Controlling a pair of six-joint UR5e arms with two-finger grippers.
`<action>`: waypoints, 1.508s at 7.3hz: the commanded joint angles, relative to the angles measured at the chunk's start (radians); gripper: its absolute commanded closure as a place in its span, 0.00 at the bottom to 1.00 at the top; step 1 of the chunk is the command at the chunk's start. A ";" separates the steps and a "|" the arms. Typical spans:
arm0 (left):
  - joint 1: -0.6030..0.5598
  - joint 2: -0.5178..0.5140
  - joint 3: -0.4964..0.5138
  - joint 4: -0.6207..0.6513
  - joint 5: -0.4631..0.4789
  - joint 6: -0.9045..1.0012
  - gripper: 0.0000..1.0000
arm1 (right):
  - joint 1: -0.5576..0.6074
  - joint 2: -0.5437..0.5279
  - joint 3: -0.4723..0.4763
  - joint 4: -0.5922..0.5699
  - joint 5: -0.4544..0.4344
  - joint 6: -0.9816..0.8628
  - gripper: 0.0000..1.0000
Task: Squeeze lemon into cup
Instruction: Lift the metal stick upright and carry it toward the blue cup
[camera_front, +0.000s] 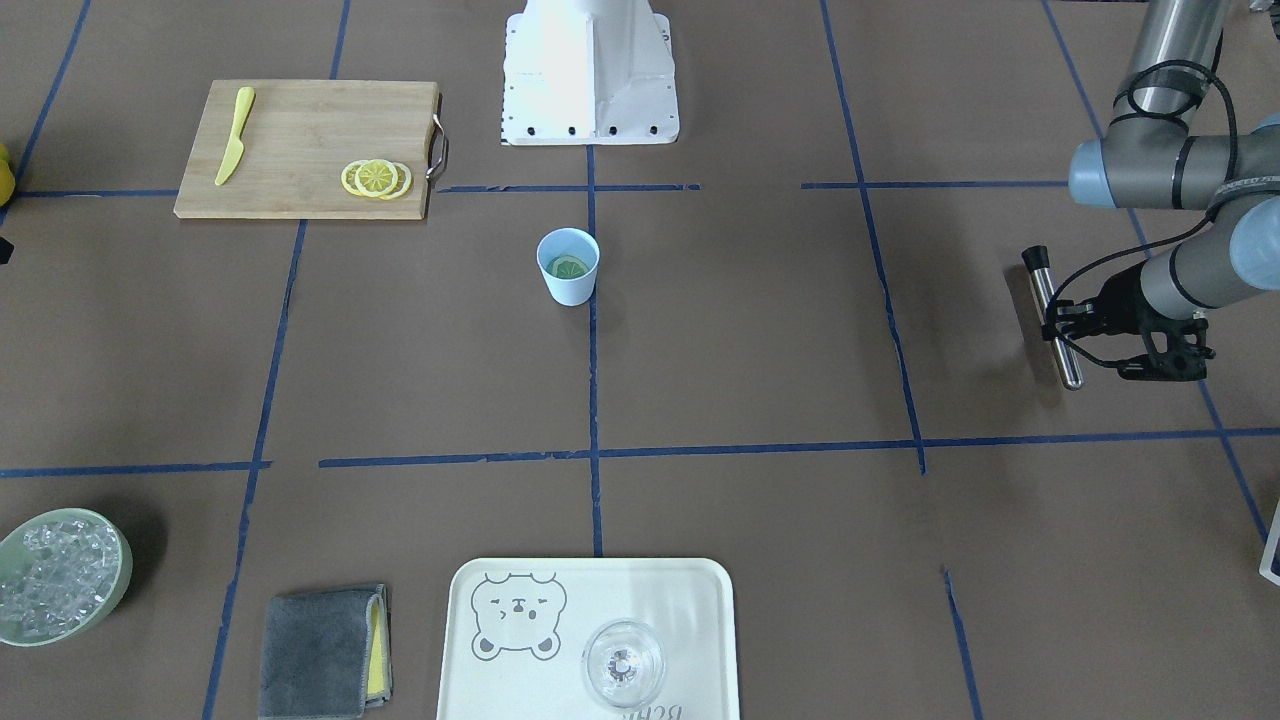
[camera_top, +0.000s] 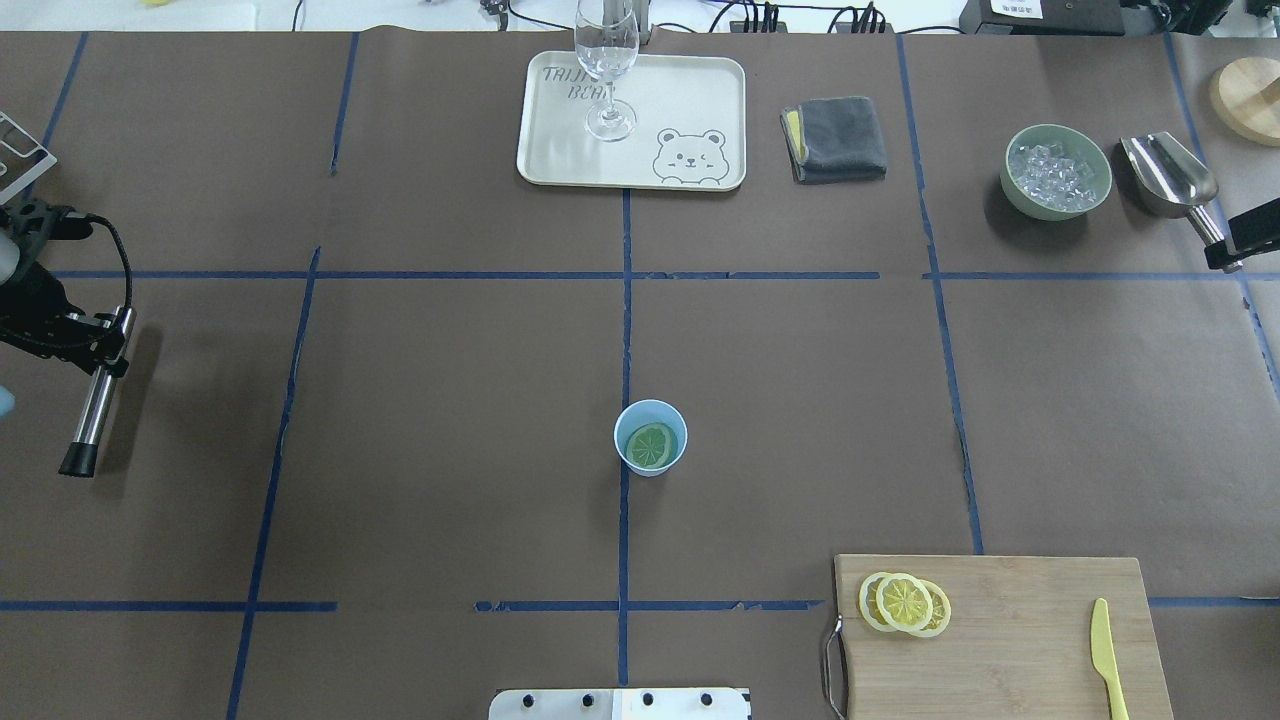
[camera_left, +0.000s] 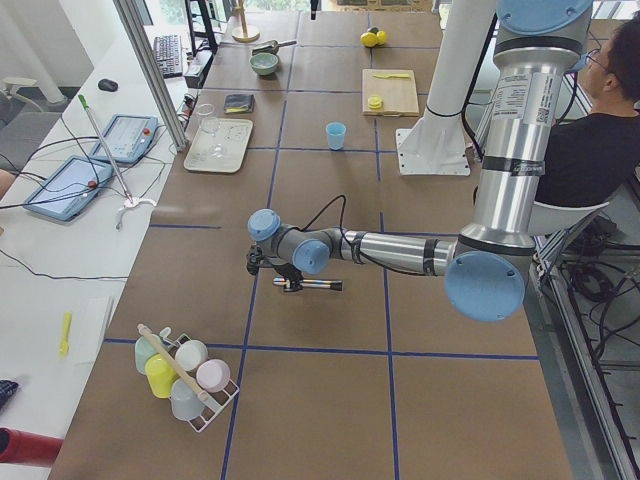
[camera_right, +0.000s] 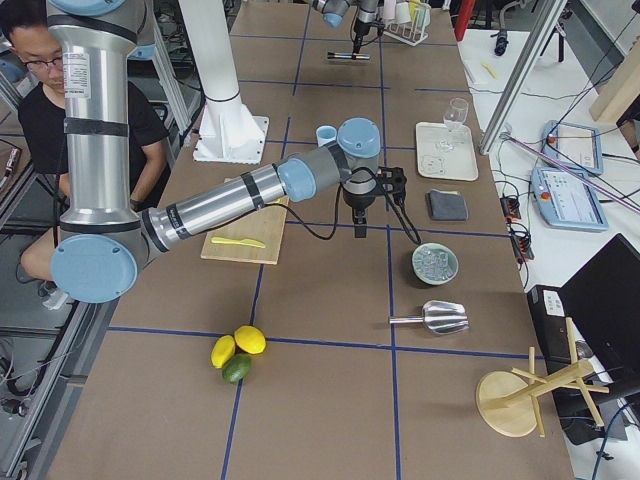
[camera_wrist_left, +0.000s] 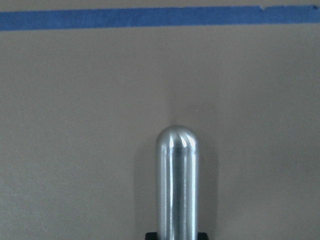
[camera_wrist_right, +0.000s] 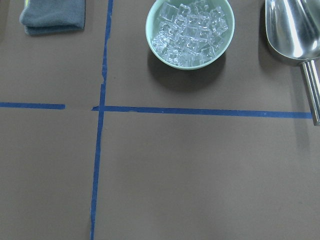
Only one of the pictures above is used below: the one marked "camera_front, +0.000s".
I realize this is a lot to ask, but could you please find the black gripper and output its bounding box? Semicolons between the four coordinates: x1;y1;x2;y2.
1042;270;1215;382

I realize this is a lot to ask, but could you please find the steel muddler black tip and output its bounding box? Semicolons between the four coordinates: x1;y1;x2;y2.
1021;245;1084;391

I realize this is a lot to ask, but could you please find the lemon slice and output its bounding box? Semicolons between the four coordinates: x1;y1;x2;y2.
547;254;593;281

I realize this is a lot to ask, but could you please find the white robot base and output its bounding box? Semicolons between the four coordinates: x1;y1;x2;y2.
500;1;681;147

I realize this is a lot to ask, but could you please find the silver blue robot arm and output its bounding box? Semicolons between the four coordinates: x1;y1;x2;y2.
1021;1;1279;389

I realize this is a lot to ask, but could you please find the light blue cup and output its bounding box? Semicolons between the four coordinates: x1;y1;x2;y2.
536;228;602;307

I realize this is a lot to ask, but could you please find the stack of lemon slices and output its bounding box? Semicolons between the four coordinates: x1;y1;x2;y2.
339;158;413;201

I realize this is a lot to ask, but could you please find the yellow lemon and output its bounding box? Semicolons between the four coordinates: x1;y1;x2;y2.
0;143;17;208

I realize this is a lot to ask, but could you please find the clear wine glass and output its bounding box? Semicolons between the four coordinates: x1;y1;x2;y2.
580;618;668;711

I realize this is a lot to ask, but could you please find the cream bear tray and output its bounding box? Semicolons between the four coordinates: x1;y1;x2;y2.
436;559;741;719

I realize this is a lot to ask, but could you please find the bamboo cutting board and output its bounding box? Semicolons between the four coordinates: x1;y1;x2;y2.
174;79;447;222

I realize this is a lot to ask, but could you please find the grey folded cloth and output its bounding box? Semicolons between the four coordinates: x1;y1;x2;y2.
259;583;393;719

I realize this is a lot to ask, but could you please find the yellow plastic knife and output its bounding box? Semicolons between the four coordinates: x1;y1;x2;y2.
214;86;256;186

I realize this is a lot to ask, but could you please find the green bowl of ice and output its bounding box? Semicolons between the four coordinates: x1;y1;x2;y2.
1;509;133;648

